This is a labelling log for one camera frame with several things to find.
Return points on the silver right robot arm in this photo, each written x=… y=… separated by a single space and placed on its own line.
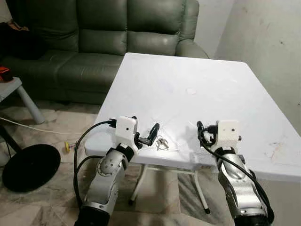
x=235 y=186

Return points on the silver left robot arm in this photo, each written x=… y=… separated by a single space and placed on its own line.
x=106 y=176

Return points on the silver key bunch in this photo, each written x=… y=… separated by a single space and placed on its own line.
x=162 y=143

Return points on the white folding table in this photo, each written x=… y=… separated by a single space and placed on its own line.
x=197 y=80

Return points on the small yellow object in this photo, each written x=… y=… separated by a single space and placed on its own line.
x=67 y=147

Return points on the green leather sofa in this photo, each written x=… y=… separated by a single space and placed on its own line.
x=108 y=28

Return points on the black round floor base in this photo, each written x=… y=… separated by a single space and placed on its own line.
x=30 y=167

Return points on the grey side table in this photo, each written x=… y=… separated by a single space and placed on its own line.
x=9 y=87

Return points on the dark bag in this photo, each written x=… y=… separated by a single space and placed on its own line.
x=19 y=44

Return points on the red object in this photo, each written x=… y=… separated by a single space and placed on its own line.
x=4 y=73

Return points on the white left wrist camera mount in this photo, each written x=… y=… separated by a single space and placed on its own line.
x=126 y=127

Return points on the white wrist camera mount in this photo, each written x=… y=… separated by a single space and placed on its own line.
x=227 y=132
x=126 y=127

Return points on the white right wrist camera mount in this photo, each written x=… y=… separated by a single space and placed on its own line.
x=227 y=132

